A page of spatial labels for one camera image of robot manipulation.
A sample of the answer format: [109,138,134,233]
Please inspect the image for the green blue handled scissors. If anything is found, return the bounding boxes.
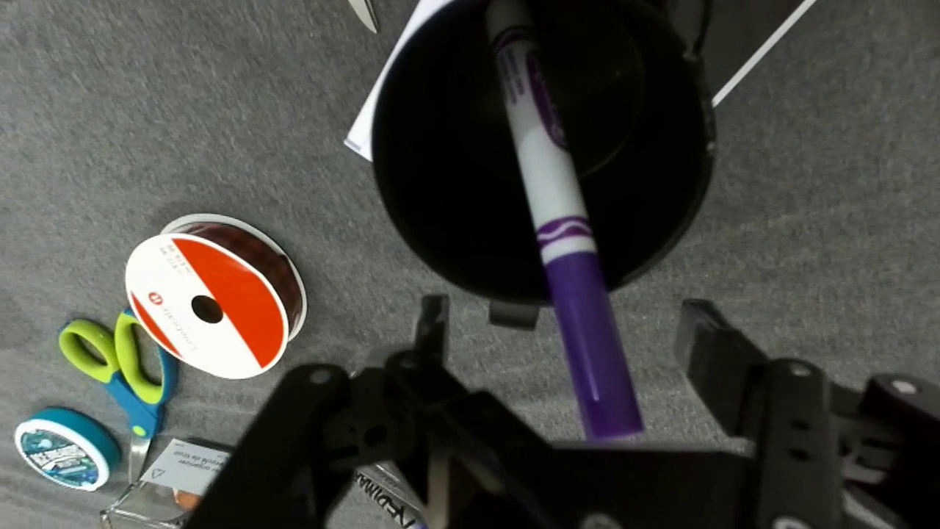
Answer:
[55,310,178,479]

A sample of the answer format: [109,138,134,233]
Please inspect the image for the teal ribbon spool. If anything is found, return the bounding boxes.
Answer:
[14,404,124,491]

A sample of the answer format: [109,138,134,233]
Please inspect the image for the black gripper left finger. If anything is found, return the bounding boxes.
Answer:
[186,293,549,529]

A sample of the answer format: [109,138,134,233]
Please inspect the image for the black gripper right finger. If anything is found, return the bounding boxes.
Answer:
[676,299,940,529]

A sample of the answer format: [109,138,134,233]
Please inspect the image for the purple marker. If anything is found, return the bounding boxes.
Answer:
[484,0,644,440]

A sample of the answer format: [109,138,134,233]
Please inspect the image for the red white ribbon spool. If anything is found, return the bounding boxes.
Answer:
[124,212,308,378]

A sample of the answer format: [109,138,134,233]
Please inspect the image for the white grid paper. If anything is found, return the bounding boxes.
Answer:
[343,0,453,161]

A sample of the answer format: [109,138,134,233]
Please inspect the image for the black mug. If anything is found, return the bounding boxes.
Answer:
[372,0,713,306]

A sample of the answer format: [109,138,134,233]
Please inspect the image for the grey tablecloth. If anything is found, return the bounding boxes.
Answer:
[0,0,940,529]

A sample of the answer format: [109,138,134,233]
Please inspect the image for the small clear box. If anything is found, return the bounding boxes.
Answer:
[99,437,228,529]

